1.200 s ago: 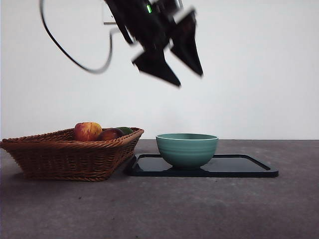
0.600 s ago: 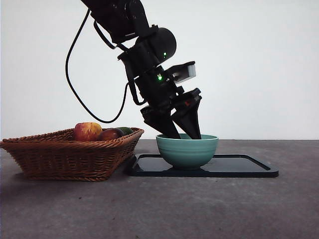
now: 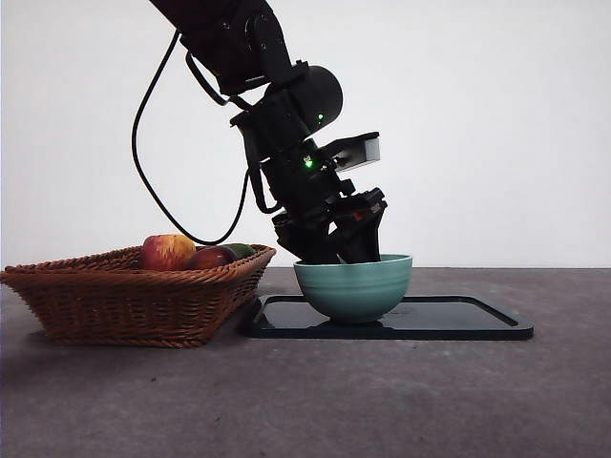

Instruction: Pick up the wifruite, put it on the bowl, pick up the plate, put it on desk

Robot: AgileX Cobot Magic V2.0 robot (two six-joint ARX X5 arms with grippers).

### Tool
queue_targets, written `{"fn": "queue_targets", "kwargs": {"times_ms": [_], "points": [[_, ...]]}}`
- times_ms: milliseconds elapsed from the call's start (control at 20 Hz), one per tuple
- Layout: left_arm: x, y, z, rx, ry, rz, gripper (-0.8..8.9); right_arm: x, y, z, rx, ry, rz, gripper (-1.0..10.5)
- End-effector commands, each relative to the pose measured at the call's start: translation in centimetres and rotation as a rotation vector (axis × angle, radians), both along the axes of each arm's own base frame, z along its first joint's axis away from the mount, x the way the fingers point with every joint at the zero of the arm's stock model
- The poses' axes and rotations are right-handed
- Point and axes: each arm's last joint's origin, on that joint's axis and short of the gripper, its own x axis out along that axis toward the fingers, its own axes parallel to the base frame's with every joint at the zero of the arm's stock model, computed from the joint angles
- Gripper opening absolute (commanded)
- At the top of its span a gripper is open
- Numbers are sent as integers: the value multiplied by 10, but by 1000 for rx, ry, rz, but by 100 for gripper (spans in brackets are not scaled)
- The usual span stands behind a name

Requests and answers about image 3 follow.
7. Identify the black rectangular tray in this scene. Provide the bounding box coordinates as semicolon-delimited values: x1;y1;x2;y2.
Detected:
243;294;536;342

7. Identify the red and yellow apple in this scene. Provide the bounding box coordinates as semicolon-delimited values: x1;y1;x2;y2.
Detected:
138;233;198;271

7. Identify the teal ceramic bowl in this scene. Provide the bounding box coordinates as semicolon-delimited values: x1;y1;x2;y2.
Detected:
292;254;414;324

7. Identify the dark red round fruit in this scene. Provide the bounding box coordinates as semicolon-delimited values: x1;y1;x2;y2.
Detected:
186;245;239;270

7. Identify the brown wicker basket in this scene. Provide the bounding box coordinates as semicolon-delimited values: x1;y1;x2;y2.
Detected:
0;243;278;348

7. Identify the green fruit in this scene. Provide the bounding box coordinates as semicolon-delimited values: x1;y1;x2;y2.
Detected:
223;242;258;260

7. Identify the long black left arm cable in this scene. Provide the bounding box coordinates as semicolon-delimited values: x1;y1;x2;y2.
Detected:
131;29;251;245

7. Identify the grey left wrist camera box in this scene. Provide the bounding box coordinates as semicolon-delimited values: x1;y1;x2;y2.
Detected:
328;132;382;174

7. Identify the short black left arm cable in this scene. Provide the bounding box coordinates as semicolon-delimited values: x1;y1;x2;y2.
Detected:
246;166;284;214
184;51;254;109

